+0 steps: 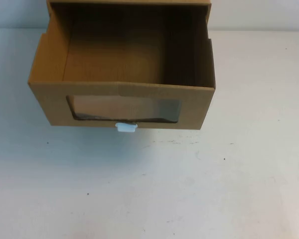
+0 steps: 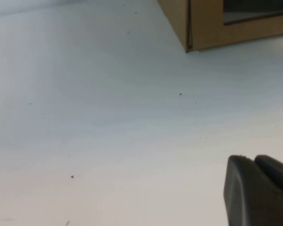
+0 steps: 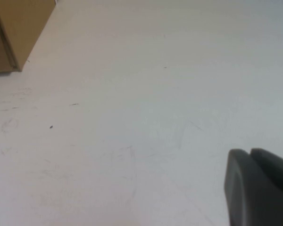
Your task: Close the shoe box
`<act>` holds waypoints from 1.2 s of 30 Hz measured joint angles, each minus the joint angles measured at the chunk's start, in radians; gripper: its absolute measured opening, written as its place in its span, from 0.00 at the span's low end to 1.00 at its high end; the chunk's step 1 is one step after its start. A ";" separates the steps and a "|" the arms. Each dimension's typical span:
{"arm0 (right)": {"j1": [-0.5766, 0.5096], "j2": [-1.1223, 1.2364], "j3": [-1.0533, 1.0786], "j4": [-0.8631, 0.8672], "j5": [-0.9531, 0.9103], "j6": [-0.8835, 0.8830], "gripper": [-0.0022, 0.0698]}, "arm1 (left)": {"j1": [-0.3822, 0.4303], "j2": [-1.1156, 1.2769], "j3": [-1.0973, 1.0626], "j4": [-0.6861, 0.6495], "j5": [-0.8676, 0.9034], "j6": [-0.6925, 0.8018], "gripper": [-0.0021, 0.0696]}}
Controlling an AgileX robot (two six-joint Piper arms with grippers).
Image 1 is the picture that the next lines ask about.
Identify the brown cardboard drawer with window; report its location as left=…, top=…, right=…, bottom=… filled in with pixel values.
left=27, top=1, right=217, bottom=131

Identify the brown cardboard shoe box sleeve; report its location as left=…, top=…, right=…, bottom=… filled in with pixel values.
left=46, top=0, right=213, bottom=40

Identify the white plastic drawer handle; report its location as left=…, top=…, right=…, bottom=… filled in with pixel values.
left=115, top=122, right=139, bottom=135

